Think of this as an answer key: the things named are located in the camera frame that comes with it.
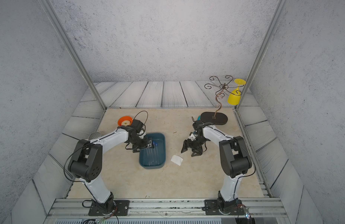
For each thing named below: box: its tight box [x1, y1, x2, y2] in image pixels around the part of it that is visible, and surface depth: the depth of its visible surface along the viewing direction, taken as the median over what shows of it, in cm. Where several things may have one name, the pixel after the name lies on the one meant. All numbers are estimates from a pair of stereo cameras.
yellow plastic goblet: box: [227, 78, 247, 106], surface depth 100 cm
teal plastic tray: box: [138, 133, 166, 170], surface depth 93 cm
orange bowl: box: [117, 115, 133, 127], surface depth 110 cm
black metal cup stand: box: [200, 75, 244, 126], surface depth 98 cm
